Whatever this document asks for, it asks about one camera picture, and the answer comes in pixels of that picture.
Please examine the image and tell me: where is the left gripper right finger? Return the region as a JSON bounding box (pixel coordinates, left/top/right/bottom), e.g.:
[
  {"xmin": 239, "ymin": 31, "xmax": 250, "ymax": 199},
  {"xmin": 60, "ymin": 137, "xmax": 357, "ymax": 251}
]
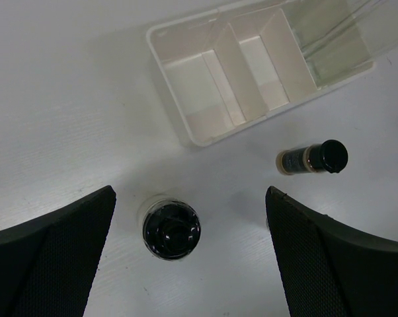
[{"xmin": 265, "ymin": 186, "xmax": 398, "ymax": 316}]

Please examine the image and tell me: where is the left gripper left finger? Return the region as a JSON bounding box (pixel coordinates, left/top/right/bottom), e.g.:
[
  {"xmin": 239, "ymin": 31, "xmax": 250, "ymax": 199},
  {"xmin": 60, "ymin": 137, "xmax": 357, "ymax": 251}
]
[{"xmin": 0, "ymin": 186, "xmax": 116, "ymax": 316}]

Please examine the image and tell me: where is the spice jar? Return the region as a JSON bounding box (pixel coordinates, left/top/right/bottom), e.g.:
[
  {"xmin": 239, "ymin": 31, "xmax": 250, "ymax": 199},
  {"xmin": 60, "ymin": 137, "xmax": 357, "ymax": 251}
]
[{"xmin": 276, "ymin": 139, "xmax": 348, "ymax": 175}]

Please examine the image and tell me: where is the glass oil bottle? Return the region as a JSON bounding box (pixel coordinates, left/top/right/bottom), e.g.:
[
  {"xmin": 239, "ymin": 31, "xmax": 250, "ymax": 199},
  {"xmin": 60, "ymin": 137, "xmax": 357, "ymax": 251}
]
[
  {"xmin": 301, "ymin": 0, "xmax": 398, "ymax": 88},
  {"xmin": 286, "ymin": 1, "xmax": 398, "ymax": 57}
]

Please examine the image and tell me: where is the white salt shaker black cap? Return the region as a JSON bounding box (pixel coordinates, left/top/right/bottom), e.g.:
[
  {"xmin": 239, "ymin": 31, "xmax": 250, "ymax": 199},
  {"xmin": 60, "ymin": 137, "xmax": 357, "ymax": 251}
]
[{"xmin": 137, "ymin": 194, "xmax": 202, "ymax": 262}]

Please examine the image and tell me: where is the white divided organizer tray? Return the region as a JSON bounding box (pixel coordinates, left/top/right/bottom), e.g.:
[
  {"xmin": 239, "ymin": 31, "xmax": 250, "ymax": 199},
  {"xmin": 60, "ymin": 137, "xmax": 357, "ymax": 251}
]
[{"xmin": 146, "ymin": 1, "xmax": 374, "ymax": 147}]

